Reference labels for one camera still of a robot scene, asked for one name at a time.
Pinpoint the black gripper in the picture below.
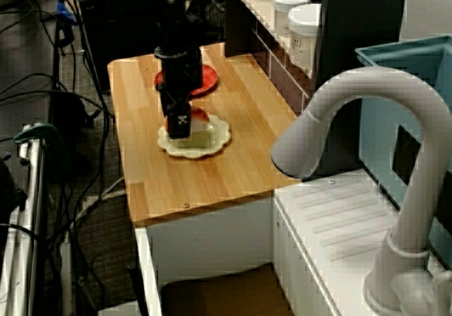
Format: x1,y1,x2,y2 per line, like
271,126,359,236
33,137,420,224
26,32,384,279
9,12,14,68
158,56,205,140

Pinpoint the salmon nigiri sushi toy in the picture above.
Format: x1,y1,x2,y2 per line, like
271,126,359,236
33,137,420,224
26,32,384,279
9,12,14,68
162,106,215,142

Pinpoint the cream scalloped plate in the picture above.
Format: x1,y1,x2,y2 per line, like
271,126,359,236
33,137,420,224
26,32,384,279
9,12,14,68
157,112,233,160

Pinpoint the red round plate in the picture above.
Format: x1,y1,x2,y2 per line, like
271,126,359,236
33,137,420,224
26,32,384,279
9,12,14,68
154,64,220,98

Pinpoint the black computer box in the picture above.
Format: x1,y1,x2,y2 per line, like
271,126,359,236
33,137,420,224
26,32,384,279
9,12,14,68
76,0,163,93

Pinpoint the dark tile backsplash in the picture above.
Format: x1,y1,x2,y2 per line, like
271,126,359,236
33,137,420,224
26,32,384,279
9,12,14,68
254,22,315,115

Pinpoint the dark shelf side panel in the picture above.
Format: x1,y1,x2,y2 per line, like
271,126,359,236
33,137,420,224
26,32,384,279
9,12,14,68
225,0,257,58
316,0,410,93

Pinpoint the green bar clamp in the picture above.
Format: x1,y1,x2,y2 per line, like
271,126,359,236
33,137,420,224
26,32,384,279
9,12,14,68
13,123,70,161

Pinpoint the cream shelf ledge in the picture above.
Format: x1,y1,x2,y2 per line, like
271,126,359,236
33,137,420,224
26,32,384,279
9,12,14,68
225,0,319,80

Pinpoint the white labelled plastic jar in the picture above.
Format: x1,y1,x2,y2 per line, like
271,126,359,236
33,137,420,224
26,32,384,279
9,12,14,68
287,4,323,78
271,0,314,37

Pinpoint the blue plastic clip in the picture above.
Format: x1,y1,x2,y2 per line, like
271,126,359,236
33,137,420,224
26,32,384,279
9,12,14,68
57,0,79,26

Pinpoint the white toy sink unit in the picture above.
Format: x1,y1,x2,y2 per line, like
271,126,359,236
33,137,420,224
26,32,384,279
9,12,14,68
133,169,452,316

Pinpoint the teal plastic bin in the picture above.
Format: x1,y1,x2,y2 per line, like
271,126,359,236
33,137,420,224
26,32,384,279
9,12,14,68
355,35,452,271

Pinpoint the grey toy faucet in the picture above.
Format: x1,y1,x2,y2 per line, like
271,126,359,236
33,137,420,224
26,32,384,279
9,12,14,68
270,66,452,316

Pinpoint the grey floor cable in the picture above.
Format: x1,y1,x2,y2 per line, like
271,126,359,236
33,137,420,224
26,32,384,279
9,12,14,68
69,176,126,230

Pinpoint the aluminium frame rail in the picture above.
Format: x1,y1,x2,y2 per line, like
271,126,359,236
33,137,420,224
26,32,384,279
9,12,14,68
0,124,49,316

